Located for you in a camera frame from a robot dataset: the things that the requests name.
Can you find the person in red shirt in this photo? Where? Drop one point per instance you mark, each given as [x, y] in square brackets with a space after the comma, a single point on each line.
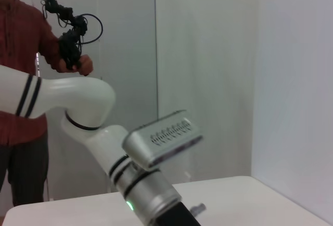
[15, 41]

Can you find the person's bare hand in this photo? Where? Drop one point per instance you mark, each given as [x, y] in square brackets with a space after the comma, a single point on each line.
[87, 65]

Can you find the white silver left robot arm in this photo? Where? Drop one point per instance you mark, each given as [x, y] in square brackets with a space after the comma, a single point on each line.
[86, 96]

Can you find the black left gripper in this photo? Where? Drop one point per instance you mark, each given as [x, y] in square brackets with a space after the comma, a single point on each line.
[177, 217]

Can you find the black teleoperation controller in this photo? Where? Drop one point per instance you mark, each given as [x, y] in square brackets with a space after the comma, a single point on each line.
[69, 44]

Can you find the red sleeved person's forearm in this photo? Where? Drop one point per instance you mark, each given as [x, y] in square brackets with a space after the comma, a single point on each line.
[44, 36]

